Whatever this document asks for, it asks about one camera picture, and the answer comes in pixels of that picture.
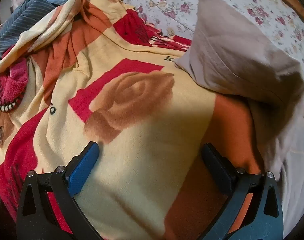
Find white cloth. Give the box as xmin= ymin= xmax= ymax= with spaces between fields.
xmin=249 ymin=90 xmax=304 ymax=232

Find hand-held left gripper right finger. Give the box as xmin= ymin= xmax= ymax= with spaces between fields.
xmin=201 ymin=143 xmax=284 ymax=240

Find floral bed sheet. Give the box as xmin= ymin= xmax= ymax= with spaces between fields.
xmin=12 ymin=0 xmax=304 ymax=87

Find blue striped cloth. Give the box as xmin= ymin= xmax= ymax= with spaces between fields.
xmin=0 ymin=0 xmax=76 ymax=63

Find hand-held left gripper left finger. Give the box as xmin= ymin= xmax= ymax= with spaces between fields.
xmin=16 ymin=141 xmax=104 ymax=240

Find grey jacket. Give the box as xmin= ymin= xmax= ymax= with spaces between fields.
xmin=174 ymin=0 xmax=304 ymax=140

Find red fleece garment striped hem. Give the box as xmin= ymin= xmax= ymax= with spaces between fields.
xmin=0 ymin=59 xmax=30 ymax=113

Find rose printed blanket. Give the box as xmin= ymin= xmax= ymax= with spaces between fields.
xmin=0 ymin=0 xmax=266 ymax=240

